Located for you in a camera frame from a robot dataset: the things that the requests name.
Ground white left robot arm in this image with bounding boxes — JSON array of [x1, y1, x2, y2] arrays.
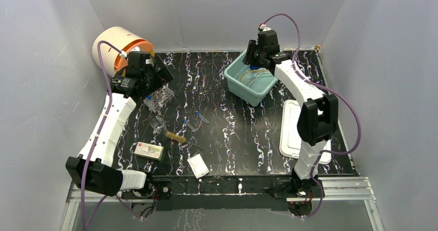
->
[[66, 51, 173, 198]]

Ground white paper packet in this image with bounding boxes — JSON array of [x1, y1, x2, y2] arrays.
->
[[187, 154, 210, 179]]

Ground clear glass beaker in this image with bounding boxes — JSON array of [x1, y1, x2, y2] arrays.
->
[[150, 116, 167, 135]]

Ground amber rubber tube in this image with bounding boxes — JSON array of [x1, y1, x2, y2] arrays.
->
[[239, 69, 272, 86]]

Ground blue capped tube middle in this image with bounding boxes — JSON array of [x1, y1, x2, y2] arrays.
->
[[195, 112, 209, 124]]

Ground white red slide box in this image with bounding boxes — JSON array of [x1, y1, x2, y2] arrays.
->
[[134, 142, 164, 161]]

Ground blue capped tube left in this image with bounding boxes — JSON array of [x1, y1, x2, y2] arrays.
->
[[182, 118, 197, 132]]

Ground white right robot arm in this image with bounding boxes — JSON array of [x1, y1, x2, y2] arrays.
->
[[243, 28, 338, 197]]

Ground mint green plastic bin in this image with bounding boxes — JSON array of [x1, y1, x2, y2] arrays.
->
[[224, 51, 278, 106]]

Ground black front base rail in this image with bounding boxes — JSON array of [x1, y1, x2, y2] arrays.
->
[[106, 174, 343, 212]]

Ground white orange cylinder drum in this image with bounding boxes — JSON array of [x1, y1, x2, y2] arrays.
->
[[92, 26, 155, 78]]

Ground white plastic bin lid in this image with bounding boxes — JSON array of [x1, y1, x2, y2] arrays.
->
[[279, 99, 332, 165]]

